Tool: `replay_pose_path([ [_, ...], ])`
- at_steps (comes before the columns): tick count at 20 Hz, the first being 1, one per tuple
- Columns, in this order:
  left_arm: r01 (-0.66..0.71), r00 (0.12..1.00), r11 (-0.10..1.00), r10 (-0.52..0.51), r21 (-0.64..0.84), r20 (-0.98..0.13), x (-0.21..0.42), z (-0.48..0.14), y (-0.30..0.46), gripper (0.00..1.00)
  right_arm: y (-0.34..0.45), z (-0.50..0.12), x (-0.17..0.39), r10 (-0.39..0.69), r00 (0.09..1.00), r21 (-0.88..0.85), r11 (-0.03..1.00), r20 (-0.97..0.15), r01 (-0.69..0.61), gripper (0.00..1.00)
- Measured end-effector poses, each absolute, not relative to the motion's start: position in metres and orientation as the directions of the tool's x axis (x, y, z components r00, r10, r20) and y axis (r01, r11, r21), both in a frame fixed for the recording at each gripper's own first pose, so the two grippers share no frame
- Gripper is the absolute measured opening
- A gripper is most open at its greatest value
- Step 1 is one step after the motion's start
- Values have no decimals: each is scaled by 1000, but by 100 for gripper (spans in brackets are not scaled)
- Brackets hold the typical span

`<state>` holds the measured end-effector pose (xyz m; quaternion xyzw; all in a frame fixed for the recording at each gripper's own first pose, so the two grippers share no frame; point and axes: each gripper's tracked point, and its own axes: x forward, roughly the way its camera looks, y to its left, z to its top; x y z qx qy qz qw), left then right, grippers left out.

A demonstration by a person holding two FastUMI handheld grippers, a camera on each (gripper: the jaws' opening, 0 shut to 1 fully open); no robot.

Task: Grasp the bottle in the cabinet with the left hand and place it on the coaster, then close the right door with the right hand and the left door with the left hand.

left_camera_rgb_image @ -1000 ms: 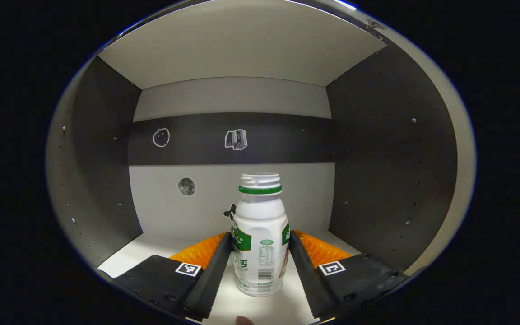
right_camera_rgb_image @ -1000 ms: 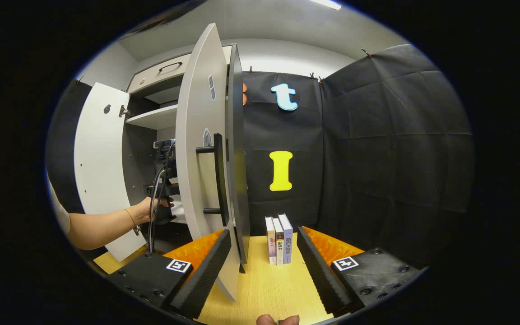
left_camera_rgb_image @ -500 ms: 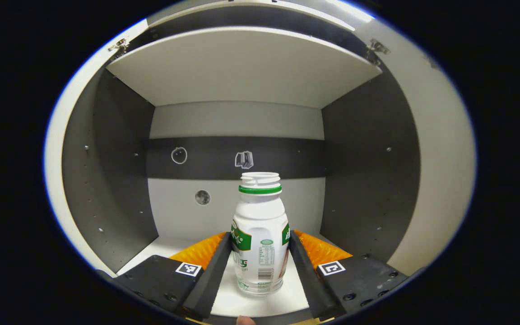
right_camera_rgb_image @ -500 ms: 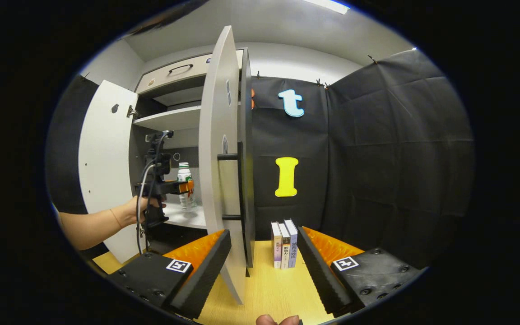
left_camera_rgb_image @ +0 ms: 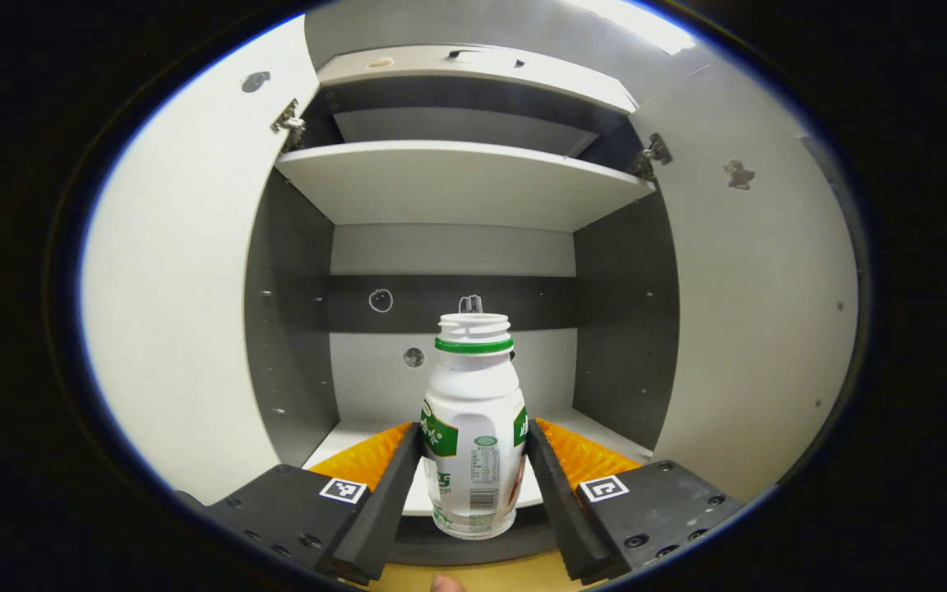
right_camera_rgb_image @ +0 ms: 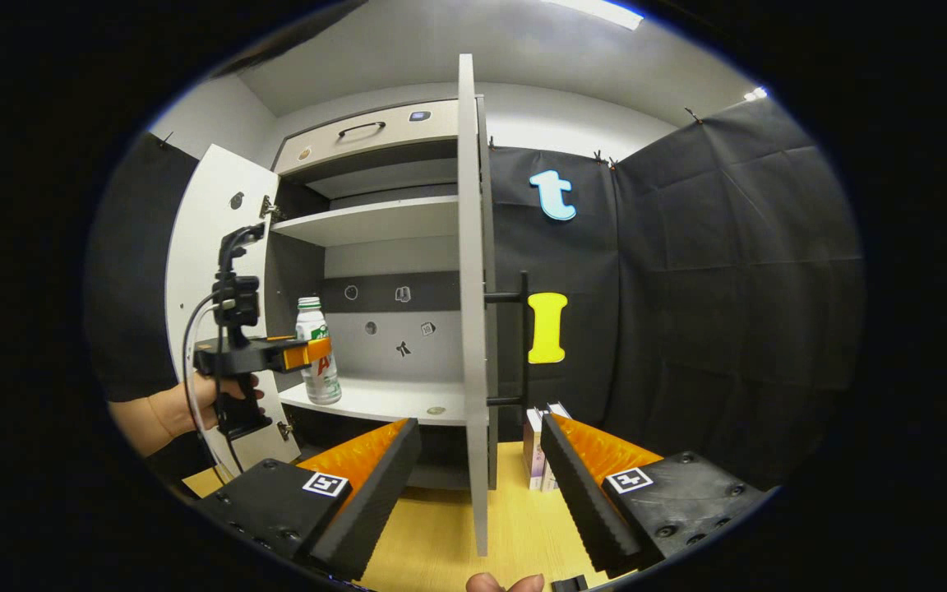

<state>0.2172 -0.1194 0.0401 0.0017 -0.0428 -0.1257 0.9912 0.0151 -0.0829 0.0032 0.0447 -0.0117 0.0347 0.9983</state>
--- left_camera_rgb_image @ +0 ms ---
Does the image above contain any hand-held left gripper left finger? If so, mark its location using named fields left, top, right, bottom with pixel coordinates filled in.
left=173, top=421, right=423, bottom=586

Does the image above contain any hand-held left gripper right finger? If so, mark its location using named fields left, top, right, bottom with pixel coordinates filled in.
left=525, top=417, right=744, bottom=586

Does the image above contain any white bottle with green label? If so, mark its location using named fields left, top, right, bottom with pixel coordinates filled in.
left=421, top=312, right=529, bottom=540

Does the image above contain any white cabinet door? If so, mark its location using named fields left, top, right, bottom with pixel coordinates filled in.
left=79, top=16, right=322, bottom=506
left=628, top=62, right=861, bottom=504

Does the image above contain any white and grey cabinet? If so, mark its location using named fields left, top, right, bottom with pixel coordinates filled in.
left=243, top=43, right=680, bottom=568

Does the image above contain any white cabinet drawer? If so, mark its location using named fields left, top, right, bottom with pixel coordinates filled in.
left=317, top=45, right=639, bottom=114

